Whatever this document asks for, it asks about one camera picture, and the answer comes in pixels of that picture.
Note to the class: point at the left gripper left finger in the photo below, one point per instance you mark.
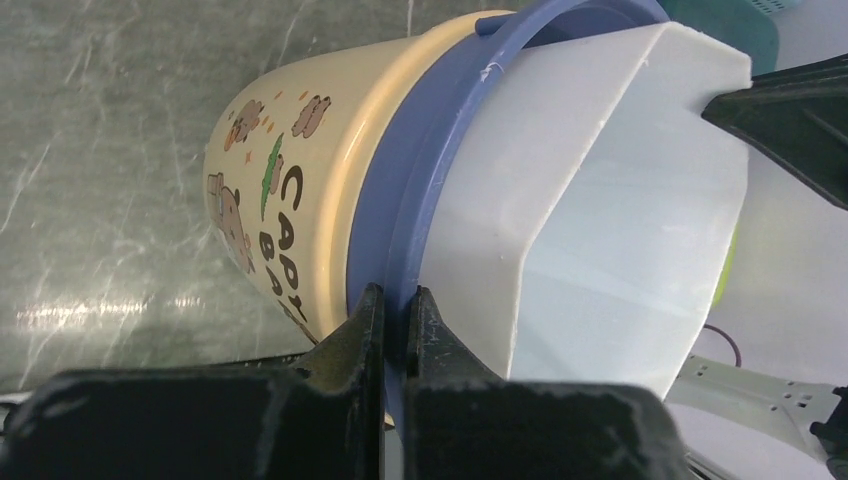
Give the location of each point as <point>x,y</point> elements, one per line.
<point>319,417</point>

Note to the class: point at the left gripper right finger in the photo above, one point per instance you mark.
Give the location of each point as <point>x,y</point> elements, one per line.
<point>462,421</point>

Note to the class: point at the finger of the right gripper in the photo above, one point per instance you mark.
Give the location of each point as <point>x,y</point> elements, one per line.
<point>797,118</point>

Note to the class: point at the teal transparent tub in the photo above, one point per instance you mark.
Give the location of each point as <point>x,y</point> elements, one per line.
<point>737,23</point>

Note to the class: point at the translucent white bucket liner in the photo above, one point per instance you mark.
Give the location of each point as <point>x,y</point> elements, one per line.
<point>583,226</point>

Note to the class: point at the blue bucket rim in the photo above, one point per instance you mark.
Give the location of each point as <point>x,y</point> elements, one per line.
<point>405,176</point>

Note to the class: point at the light blue perforated basket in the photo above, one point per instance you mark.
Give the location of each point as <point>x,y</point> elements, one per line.
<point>770,7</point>

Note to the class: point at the lime green tub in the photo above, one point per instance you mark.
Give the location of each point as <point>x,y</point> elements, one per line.
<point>726,269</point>

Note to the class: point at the beige bucket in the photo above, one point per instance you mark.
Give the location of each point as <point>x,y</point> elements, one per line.
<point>287,159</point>

